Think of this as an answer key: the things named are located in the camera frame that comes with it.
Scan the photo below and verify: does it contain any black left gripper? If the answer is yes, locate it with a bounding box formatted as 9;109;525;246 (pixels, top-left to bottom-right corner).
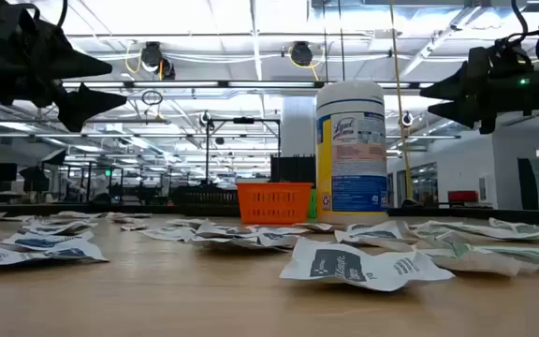
0;0;128;134

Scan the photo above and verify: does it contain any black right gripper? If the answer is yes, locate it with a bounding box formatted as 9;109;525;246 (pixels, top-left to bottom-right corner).
419;37;539;136

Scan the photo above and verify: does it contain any Lysol wipes canister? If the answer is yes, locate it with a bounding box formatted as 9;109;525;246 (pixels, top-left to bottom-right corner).
314;80;389;225

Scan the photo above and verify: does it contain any grey white antiseptic towelette packet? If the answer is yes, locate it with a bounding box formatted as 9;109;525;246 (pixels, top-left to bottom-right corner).
255;232;300;249
194;218;257;240
279;237;456;293
139;227;197;242
188;235;294;253
294;222;337;234
343;221;383;231
245;225;309;236
333;220;414;248
409;219;462;232

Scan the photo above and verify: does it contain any red box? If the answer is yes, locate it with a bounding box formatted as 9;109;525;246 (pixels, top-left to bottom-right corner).
446;189;480;205

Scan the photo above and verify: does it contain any black plastic basket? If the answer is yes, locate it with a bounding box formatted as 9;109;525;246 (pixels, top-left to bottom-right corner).
171;185;240;210

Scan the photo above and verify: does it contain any green plastic basket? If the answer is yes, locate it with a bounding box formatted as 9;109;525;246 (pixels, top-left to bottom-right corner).
307;187;319;220

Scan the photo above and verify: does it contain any black perforated long box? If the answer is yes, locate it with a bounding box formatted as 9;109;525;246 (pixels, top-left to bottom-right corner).
269;155;317;184

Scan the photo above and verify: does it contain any orange plastic basket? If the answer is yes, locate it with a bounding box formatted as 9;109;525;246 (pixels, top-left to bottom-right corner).
236;182;314;226

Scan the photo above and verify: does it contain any yellow hanging cable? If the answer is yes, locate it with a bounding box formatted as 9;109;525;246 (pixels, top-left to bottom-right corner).
388;0;415;203

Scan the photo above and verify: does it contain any black ceiling cable reel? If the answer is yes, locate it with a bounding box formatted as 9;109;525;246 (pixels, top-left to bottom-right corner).
138;40;177;81
289;40;315;67

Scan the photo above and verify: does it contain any black rack frame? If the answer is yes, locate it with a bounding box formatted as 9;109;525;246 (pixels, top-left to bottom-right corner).
203;116;283;186

